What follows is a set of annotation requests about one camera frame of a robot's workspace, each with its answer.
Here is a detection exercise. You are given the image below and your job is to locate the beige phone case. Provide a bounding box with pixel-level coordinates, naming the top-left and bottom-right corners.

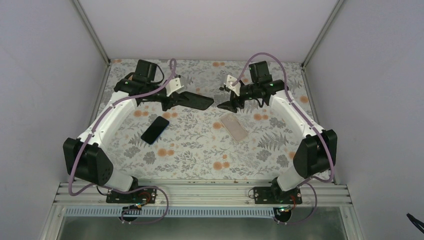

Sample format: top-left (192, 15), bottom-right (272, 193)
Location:
top-left (220, 113), bottom-right (248, 142)

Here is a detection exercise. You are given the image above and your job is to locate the black phone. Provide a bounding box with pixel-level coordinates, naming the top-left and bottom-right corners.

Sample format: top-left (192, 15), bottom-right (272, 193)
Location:
top-left (179, 91), bottom-right (214, 111)

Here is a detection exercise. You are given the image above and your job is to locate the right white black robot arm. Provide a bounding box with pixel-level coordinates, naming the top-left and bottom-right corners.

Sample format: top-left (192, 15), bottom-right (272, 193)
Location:
top-left (218, 61), bottom-right (338, 204)

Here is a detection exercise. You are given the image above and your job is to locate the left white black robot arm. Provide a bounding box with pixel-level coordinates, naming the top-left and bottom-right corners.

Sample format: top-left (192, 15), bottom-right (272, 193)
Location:
top-left (63, 58), bottom-right (182, 203)

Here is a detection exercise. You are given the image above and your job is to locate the floral patterned table mat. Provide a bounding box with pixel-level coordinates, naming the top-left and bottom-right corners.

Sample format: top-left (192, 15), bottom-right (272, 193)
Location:
top-left (104, 60), bottom-right (301, 181)

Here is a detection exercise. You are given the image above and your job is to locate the black object at edge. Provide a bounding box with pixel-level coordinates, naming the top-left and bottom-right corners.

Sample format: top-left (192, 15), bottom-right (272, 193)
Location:
top-left (406, 213), bottom-right (424, 234)

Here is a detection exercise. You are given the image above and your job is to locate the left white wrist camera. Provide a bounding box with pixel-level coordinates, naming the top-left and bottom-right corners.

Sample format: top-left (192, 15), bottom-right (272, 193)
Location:
top-left (165, 75), bottom-right (185, 97)

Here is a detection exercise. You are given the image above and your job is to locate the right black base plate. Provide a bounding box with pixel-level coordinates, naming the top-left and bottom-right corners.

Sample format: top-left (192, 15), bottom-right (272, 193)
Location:
top-left (252, 186), bottom-right (303, 205)

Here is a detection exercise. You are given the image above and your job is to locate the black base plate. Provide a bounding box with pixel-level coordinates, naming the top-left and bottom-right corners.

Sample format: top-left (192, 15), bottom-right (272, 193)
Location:
top-left (105, 188), bottom-right (157, 205)
top-left (252, 186), bottom-right (303, 205)

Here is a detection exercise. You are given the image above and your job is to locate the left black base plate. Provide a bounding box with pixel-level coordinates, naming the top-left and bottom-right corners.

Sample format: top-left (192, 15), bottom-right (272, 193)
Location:
top-left (105, 188), bottom-right (157, 205)

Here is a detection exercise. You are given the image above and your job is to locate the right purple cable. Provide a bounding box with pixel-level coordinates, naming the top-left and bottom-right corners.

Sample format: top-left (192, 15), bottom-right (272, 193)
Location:
top-left (231, 52), bottom-right (335, 226)

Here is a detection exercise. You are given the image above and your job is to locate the purple cable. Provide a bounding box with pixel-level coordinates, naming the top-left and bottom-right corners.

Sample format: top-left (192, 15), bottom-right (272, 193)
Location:
top-left (231, 52), bottom-right (335, 226)
top-left (67, 58), bottom-right (178, 226)

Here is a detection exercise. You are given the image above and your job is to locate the aluminium rail frame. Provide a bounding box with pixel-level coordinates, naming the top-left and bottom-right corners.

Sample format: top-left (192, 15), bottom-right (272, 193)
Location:
top-left (41, 180), bottom-right (364, 240)

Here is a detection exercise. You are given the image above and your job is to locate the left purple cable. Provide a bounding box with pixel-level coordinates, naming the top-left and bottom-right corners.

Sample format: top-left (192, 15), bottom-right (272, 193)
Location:
top-left (67, 58), bottom-right (178, 226)

